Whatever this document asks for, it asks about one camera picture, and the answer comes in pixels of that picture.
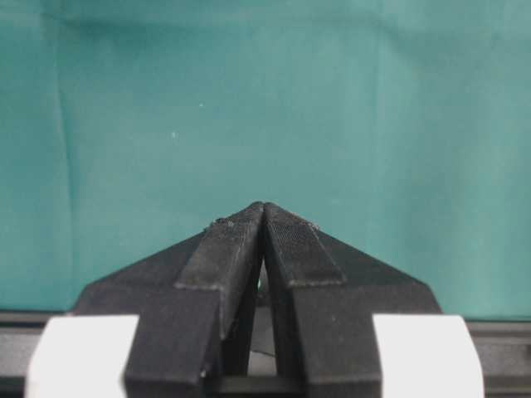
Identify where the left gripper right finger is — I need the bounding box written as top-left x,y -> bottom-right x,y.
264,202 -> 441,384

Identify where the green table cloth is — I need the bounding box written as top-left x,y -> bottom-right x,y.
1,1 -> 530,318

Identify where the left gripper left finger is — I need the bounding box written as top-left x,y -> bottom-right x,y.
76,201 -> 264,384

